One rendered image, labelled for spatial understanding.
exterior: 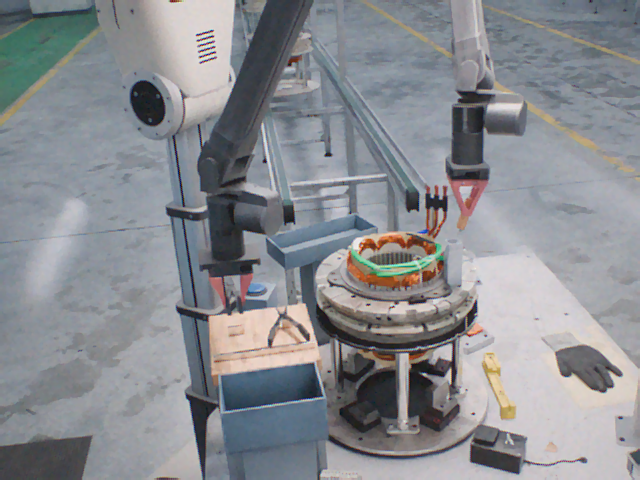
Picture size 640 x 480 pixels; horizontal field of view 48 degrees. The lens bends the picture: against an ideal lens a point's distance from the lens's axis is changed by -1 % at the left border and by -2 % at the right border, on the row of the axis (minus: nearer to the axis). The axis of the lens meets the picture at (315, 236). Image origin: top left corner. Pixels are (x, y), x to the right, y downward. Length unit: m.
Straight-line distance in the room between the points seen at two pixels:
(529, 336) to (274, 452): 0.84
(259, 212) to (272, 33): 0.27
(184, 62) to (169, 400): 1.83
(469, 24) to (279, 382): 0.71
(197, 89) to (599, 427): 1.07
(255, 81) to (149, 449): 1.95
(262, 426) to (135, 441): 1.72
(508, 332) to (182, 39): 1.04
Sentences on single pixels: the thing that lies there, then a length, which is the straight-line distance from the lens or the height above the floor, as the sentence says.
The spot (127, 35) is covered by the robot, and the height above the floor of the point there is 1.57.
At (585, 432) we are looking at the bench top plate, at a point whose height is 0.78.
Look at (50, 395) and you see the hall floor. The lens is 3.26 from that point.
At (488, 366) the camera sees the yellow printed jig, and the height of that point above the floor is 0.81.
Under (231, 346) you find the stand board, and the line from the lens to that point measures 1.33.
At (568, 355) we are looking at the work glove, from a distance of 1.78.
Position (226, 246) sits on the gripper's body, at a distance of 1.20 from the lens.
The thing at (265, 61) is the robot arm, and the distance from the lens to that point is 1.08.
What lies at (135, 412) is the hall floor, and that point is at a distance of 3.03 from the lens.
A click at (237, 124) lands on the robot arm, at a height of 1.48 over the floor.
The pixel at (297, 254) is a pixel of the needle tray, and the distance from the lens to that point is 1.66.
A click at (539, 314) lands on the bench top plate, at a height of 0.78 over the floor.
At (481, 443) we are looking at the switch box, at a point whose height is 0.83.
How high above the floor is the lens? 1.78
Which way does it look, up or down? 25 degrees down
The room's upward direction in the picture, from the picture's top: 4 degrees counter-clockwise
